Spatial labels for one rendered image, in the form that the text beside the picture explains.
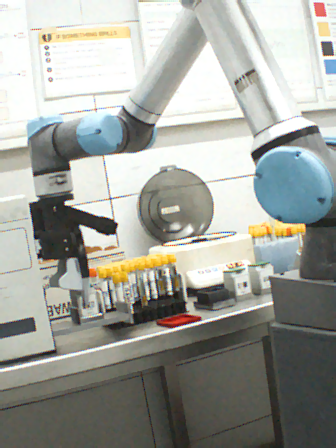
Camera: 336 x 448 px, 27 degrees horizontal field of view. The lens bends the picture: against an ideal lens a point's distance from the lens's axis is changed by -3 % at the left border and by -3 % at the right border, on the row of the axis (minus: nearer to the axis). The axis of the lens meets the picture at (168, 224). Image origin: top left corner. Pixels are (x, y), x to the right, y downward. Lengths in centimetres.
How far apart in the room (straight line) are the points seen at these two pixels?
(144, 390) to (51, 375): 86
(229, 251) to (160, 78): 61
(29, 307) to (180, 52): 54
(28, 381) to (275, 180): 57
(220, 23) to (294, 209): 31
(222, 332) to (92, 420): 76
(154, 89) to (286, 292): 44
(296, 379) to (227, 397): 102
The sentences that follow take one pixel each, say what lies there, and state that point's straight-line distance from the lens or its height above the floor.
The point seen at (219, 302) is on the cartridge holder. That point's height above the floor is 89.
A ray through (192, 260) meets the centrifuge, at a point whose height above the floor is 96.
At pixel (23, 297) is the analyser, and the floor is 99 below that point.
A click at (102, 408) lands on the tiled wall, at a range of 211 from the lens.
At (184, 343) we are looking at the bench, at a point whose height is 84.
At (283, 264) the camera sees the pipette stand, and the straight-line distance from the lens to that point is 170.
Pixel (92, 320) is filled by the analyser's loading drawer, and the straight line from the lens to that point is 139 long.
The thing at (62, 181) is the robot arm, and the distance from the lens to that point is 136.
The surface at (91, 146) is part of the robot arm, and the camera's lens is 129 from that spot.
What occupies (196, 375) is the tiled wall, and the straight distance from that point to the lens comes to 221.
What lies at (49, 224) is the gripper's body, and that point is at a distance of 137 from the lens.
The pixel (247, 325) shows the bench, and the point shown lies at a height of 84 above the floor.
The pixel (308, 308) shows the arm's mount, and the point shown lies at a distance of 121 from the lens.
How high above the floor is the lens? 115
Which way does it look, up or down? 3 degrees down
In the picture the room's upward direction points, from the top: 9 degrees counter-clockwise
